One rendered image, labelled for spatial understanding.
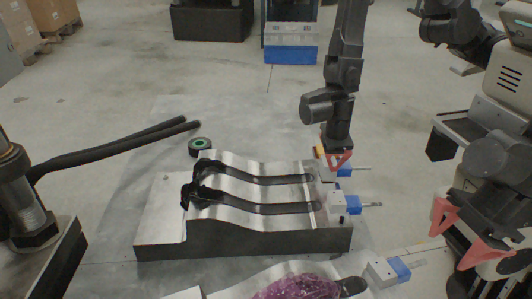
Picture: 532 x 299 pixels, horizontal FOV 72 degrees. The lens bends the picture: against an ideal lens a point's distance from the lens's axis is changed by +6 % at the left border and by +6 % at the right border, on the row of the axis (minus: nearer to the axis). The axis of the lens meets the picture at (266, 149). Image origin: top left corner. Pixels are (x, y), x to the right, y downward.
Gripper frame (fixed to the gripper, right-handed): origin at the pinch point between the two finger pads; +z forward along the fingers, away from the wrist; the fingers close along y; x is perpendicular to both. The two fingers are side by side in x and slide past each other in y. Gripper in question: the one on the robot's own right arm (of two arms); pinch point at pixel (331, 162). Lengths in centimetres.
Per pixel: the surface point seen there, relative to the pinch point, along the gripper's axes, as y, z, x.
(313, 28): -340, 68, 55
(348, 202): 11.7, 2.9, 1.9
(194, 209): 15.1, 0.5, -34.0
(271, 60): -308, 94, 5
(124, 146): -15, 5, -58
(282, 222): 15.7, 5.1, -14.2
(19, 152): 6, -9, -71
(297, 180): 0.3, 5.5, -8.8
